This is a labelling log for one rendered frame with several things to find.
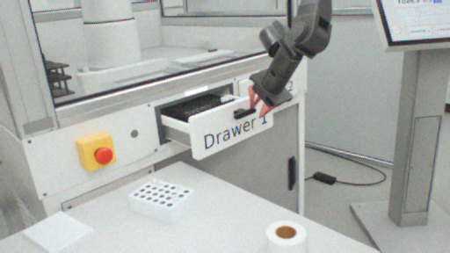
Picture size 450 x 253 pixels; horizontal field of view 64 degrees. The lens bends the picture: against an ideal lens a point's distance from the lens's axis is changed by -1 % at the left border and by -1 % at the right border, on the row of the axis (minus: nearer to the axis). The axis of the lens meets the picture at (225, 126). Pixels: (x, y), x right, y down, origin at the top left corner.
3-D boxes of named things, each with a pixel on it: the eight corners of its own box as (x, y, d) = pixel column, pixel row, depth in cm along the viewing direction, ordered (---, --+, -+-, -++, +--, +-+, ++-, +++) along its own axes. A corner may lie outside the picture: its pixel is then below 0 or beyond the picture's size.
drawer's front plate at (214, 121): (273, 126, 106) (272, 90, 102) (197, 161, 88) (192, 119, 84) (268, 125, 107) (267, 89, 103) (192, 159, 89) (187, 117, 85)
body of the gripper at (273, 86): (264, 75, 92) (276, 52, 87) (291, 102, 89) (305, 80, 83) (246, 80, 88) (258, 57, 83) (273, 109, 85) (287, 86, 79)
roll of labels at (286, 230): (314, 257, 62) (314, 238, 61) (277, 269, 60) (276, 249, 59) (293, 234, 68) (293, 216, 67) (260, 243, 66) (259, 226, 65)
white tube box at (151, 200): (197, 204, 80) (195, 190, 79) (173, 225, 74) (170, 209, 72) (155, 192, 87) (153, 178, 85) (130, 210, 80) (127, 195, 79)
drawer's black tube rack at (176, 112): (235, 119, 109) (234, 98, 106) (190, 137, 98) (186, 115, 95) (190, 106, 124) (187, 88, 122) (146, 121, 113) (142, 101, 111)
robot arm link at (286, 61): (288, 56, 76) (308, 58, 79) (275, 36, 80) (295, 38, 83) (274, 80, 81) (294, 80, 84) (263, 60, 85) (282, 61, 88)
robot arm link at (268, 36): (307, 27, 73) (330, 41, 79) (284, -5, 79) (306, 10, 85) (267, 68, 79) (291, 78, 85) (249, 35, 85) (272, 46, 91)
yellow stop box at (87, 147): (119, 162, 85) (112, 134, 83) (90, 174, 81) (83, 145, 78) (108, 156, 89) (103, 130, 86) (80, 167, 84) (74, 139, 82)
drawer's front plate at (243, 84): (297, 93, 136) (296, 64, 132) (243, 114, 117) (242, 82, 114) (293, 92, 137) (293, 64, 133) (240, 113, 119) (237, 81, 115)
